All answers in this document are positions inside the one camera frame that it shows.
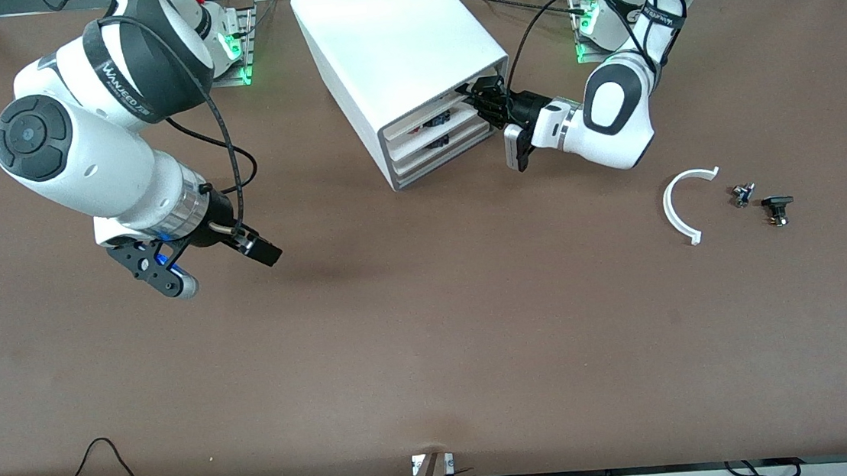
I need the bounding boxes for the white drawer with handle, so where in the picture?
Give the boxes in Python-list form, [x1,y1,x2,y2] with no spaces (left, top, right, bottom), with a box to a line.
[380,83,496,141]

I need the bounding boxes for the white drawer cabinet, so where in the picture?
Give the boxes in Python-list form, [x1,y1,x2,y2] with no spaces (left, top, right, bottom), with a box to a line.
[290,0,520,199]

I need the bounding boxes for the white curved plastic piece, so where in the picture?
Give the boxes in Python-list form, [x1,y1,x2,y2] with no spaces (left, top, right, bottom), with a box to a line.
[660,165,727,249]

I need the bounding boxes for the small silver metal part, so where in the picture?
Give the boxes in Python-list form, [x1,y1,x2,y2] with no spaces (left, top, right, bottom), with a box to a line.
[729,181,760,210]

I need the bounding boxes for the small black part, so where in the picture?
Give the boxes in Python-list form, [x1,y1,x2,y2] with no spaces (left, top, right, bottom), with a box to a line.
[760,193,797,231]

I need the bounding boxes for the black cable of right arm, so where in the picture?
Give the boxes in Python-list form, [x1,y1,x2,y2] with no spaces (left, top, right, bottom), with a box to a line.
[94,5,265,254]

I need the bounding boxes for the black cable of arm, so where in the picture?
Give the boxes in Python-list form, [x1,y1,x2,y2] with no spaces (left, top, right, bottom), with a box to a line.
[499,0,694,101]
[94,5,265,254]

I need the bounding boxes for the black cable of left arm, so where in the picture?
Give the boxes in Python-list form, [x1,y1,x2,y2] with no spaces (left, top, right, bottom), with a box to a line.
[499,0,694,101]

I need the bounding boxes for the metal base plate of left arm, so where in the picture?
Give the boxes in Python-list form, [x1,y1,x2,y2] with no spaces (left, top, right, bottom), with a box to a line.
[568,0,608,66]

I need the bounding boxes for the black cable lying on table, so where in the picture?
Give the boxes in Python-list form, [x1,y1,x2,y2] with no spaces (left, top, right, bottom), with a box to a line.
[449,0,588,23]

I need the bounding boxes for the metal base plate of right arm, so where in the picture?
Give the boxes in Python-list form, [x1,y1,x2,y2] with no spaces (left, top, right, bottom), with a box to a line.
[205,0,263,89]

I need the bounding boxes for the black cable at table edge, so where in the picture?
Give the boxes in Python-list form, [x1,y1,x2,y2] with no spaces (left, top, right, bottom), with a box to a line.
[722,454,804,476]

